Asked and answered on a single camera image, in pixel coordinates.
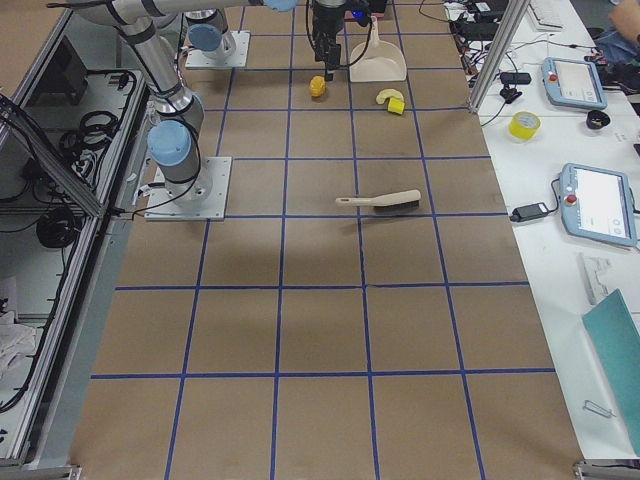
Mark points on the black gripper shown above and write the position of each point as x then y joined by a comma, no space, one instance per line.
324,22

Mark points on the orange trash ball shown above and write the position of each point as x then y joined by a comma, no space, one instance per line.
317,86

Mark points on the beige plastic dustpan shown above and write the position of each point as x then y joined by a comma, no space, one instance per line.
377,60

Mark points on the pale yellow curved foam piece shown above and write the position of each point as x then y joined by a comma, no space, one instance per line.
388,93

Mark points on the yellow foam block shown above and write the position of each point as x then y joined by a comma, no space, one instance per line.
396,106

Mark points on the beige hand brush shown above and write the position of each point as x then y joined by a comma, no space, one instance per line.
389,201

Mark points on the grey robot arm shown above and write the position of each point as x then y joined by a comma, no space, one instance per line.
134,21
217,19

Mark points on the black webcam on table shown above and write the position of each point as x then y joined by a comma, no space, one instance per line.
510,94

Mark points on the yellow tape roll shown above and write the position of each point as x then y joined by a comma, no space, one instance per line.
524,125

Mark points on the white keyboard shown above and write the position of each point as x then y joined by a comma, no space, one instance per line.
544,16

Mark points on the black power adapter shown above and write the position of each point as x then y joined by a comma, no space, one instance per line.
530,212

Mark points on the upper blue teach pendant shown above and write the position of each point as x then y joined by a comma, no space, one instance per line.
573,83

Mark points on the blue teach pendant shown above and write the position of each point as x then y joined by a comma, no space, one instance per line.
573,83
596,204

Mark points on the metal equipment cabinet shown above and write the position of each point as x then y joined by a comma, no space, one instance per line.
68,118

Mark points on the black tape roll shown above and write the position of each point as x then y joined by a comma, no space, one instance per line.
597,120

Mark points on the lower blue teach pendant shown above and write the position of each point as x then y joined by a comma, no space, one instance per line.
596,204

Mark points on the teal folder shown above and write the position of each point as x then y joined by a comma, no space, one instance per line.
616,341

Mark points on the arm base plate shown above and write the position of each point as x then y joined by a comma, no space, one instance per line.
211,49
206,199

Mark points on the aluminium frame post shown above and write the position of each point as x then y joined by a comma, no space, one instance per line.
511,20

